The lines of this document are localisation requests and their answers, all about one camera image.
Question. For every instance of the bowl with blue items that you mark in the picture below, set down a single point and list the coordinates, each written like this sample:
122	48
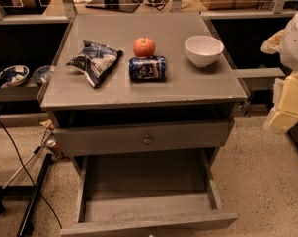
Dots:
15	75

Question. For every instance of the grey wooden drawer cabinet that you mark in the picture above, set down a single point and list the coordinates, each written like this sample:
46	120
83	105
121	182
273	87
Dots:
188	93

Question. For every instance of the grey drawer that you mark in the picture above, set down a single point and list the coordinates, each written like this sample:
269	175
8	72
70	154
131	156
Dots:
145	194
112	139

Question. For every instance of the red apple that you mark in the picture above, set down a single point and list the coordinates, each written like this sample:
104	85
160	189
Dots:
143	47

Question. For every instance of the white ceramic bowl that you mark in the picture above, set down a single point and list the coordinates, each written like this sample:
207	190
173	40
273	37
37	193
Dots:
202	51

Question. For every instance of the foam gripper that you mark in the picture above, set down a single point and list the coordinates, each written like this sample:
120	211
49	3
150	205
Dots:
295	44

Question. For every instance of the grey top drawer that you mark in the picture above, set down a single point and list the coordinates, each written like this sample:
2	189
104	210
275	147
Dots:
112	139

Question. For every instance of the black metal stand base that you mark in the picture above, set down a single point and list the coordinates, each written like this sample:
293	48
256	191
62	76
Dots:
31	192

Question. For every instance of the blue soda can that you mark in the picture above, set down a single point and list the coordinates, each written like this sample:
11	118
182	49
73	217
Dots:
147	68

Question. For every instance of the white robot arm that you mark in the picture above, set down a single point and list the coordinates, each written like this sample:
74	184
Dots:
285	43

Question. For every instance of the blue glass bowl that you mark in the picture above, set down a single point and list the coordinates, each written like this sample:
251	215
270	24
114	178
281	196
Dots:
43	74

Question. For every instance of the white stick with metal cap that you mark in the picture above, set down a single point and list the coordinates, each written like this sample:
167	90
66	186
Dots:
35	153

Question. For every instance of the grey side shelf beam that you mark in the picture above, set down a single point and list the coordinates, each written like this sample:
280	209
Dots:
257	79

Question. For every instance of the blue white chip bag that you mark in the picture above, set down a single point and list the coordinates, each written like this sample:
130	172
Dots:
95	61

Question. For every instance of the black monitor stand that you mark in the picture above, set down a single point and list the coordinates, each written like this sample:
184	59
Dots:
126	6

